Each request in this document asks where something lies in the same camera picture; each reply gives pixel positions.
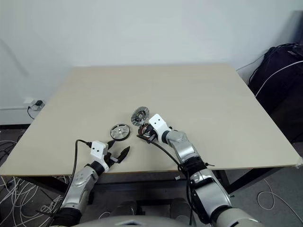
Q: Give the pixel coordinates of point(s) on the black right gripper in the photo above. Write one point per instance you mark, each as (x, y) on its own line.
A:
(151, 135)

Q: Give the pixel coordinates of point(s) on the black bag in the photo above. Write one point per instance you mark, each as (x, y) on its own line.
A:
(279, 89)

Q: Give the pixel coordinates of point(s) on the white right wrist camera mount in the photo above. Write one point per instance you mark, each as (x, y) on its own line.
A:
(158, 125)

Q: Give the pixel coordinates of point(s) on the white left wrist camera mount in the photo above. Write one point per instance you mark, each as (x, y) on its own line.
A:
(99, 151)

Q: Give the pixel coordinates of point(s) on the black power adapter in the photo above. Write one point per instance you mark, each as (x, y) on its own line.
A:
(39, 104)

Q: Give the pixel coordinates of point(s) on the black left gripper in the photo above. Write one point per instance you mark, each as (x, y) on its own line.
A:
(110, 158)

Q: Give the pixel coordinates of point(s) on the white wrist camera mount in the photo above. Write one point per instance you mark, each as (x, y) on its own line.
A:
(158, 125)
(99, 151)

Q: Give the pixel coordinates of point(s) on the black table frame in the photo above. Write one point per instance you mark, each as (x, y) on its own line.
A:
(146, 179)

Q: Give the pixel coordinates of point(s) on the spoked silver rotor disc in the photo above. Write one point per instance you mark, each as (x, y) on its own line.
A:
(138, 116)

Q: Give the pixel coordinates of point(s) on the grey robot torso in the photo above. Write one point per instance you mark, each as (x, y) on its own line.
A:
(132, 221)

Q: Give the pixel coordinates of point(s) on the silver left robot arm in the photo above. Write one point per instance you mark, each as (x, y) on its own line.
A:
(79, 182)

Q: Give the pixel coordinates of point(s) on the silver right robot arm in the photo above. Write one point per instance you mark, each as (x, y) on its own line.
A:
(187, 149)

